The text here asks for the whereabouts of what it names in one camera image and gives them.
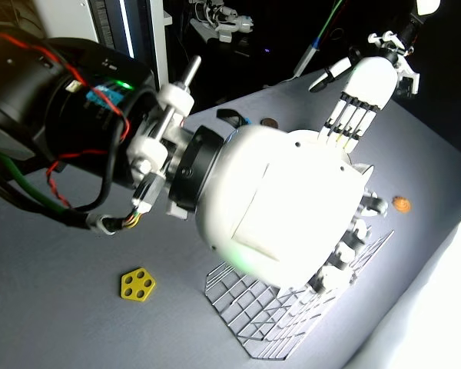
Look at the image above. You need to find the grey plug with green cable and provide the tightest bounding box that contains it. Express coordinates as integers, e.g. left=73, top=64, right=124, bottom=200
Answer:
left=294, top=0, right=349, bottom=76

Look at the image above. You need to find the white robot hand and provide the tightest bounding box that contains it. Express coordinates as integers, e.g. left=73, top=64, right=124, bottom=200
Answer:
left=308, top=55, right=400, bottom=151
left=194, top=125, right=390, bottom=299

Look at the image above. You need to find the grey table cloth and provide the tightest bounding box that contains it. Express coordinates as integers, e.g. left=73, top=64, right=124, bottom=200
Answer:
left=0, top=68, right=461, bottom=369

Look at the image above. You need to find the orange swirl cookie toy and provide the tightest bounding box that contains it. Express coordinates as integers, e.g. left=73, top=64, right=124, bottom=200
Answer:
left=391, top=194, right=412, bottom=214

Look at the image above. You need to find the white background robot device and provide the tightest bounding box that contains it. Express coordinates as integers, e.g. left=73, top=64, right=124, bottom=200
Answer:
left=190, top=0, right=254, bottom=43

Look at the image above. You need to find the yellow pentagon block with holes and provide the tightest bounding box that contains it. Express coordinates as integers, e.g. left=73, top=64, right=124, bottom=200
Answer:
left=118, top=267, right=158, bottom=303

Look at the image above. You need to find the white equipment cabinet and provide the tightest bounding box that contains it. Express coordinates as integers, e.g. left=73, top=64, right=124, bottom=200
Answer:
left=32, top=0, right=174, bottom=93

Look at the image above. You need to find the wire dish rack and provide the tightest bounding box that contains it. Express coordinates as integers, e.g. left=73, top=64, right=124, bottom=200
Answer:
left=204, top=230, right=396, bottom=361

